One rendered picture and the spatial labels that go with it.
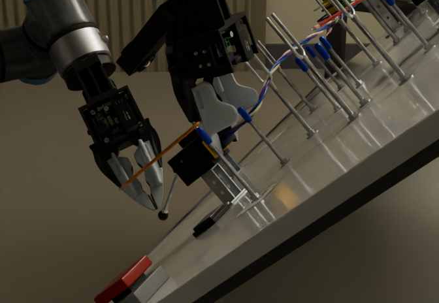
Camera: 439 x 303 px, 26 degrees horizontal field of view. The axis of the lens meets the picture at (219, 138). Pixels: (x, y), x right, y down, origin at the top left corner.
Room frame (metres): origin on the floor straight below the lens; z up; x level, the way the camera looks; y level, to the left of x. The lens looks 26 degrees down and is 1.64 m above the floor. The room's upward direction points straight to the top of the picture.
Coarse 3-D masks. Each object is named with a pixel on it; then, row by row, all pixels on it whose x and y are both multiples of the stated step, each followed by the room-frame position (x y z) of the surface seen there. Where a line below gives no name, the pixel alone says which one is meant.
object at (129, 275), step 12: (132, 264) 0.83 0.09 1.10; (144, 264) 0.81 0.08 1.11; (120, 276) 0.80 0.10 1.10; (132, 276) 0.79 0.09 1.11; (144, 276) 0.81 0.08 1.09; (108, 288) 0.79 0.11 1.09; (120, 288) 0.78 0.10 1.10; (132, 288) 0.79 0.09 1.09; (96, 300) 0.79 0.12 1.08; (108, 300) 0.79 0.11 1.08
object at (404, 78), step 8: (336, 0) 0.92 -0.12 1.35; (344, 0) 0.93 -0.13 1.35; (344, 8) 0.92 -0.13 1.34; (352, 8) 0.93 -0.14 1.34; (352, 16) 0.92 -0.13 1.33; (360, 24) 0.92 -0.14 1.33; (368, 32) 0.91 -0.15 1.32; (376, 40) 0.91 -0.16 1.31; (376, 48) 0.91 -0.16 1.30; (384, 56) 0.90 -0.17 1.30; (392, 64) 0.90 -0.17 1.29; (400, 72) 0.90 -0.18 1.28; (400, 80) 0.89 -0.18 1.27
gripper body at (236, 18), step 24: (192, 0) 1.04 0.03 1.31; (216, 0) 1.02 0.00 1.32; (192, 24) 1.04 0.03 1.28; (216, 24) 1.02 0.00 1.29; (240, 24) 1.05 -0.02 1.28; (168, 48) 1.04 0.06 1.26; (192, 48) 1.02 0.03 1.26; (216, 48) 1.02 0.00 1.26; (240, 48) 1.04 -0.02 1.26; (192, 72) 1.03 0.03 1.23; (216, 72) 1.01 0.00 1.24
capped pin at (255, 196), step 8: (200, 128) 0.92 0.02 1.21; (200, 136) 0.91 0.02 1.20; (208, 136) 0.91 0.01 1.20; (208, 144) 0.91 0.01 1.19; (216, 152) 0.91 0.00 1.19; (224, 160) 0.90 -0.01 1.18; (232, 168) 0.90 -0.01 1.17; (240, 176) 0.90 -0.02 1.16; (248, 192) 0.89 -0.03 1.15; (256, 192) 0.89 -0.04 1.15
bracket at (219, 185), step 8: (216, 168) 1.06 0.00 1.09; (208, 176) 1.04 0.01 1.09; (216, 176) 1.04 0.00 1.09; (224, 176) 1.05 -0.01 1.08; (208, 184) 1.04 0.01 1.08; (216, 184) 1.04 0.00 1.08; (224, 184) 1.03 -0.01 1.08; (232, 184) 1.05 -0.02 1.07; (216, 192) 1.04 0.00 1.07; (224, 192) 1.03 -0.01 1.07; (232, 192) 1.05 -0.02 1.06; (240, 192) 1.04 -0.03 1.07; (224, 200) 1.03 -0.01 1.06; (232, 200) 1.02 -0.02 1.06
